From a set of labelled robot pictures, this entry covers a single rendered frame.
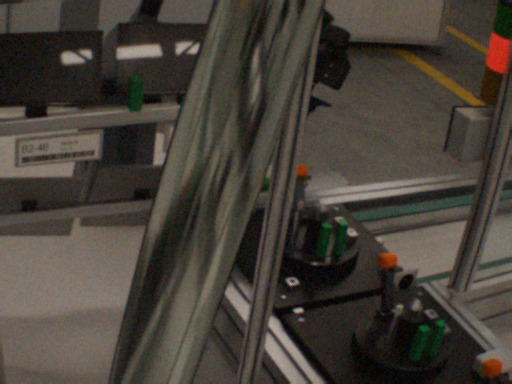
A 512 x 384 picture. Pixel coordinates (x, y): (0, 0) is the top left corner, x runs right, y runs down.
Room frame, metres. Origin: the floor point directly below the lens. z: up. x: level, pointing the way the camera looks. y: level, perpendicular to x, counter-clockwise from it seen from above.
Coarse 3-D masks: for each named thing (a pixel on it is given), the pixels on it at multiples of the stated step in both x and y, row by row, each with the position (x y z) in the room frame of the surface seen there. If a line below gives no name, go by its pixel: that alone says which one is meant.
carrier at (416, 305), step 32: (416, 288) 0.97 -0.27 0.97; (288, 320) 0.86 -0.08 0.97; (320, 320) 0.87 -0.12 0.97; (352, 320) 0.87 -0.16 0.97; (384, 320) 0.85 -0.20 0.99; (416, 320) 0.81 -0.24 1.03; (448, 320) 0.90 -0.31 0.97; (320, 352) 0.80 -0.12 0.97; (352, 352) 0.80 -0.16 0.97; (384, 352) 0.77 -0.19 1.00; (416, 352) 0.77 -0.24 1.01; (448, 352) 0.79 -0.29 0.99; (480, 352) 0.82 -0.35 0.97
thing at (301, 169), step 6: (300, 168) 1.10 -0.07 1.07; (306, 168) 1.11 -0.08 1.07; (300, 174) 1.10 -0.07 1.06; (306, 174) 1.10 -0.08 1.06; (300, 180) 1.10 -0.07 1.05; (306, 180) 1.09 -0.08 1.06; (300, 186) 1.10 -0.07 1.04; (294, 192) 1.10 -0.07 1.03; (300, 192) 1.10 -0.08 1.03; (294, 198) 1.10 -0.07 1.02; (300, 198) 1.09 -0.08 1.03; (294, 204) 1.09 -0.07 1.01; (294, 210) 1.09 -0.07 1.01
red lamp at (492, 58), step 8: (496, 40) 1.02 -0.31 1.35; (504, 40) 1.01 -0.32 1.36; (496, 48) 1.02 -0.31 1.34; (504, 48) 1.01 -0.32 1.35; (488, 56) 1.03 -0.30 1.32; (496, 56) 1.02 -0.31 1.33; (504, 56) 1.01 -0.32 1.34; (488, 64) 1.03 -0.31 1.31; (496, 64) 1.01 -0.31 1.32; (504, 64) 1.01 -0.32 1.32
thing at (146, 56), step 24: (120, 24) 0.75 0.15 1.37; (144, 24) 0.76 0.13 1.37; (168, 24) 0.77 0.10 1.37; (192, 24) 0.78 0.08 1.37; (120, 48) 0.74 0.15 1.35; (144, 48) 0.75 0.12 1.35; (168, 48) 0.76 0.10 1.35; (192, 48) 0.77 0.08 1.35; (120, 72) 0.73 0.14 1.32; (144, 72) 0.74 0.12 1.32; (168, 72) 0.75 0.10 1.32; (120, 96) 0.76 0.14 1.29; (144, 96) 0.78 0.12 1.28; (168, 96) 0.77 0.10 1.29
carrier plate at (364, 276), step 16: (336, 208) 1.18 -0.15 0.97; (256, 224) 1.09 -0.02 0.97; (352, 224) 1.14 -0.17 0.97; (256, 240) 1.05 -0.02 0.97; (368, 240) 1.09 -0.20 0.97; (240, 256) 1.00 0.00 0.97; (256, 256) 1.00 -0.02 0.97; (368, 256) 1.05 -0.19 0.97; (288, 272) 0.97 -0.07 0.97; (352, 272) 1.00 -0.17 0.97; (368, 272) 1.00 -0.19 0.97; (304, 288) 0.94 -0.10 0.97; (320, 288) 0.94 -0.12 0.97; (336, 288) 0.95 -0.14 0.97; (352, 288) 0.95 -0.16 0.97; (368, 288) 0.96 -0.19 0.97; (288, 304) 0.89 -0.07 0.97; (304, 304) 0.90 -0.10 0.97; (320, 304) 0.92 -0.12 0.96; (336, 304) 0.93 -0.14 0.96
